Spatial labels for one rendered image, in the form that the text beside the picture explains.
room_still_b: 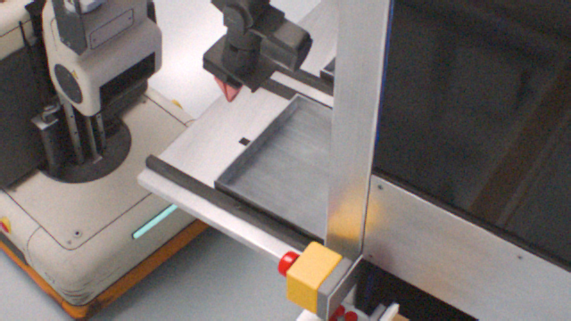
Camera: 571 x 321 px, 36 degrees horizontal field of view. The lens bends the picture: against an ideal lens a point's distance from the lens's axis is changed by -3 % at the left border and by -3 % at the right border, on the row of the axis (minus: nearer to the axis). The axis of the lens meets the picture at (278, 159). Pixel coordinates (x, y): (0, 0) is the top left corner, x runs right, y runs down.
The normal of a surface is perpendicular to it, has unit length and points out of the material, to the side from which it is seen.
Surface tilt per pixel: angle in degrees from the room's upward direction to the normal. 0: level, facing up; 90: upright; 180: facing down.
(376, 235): 90
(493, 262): 90
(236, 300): 0
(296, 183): 0
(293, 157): 0
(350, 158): 90
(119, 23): 98
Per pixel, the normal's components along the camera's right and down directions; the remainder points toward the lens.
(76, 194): 0.00, -0.67
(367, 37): -0.56, 0.62
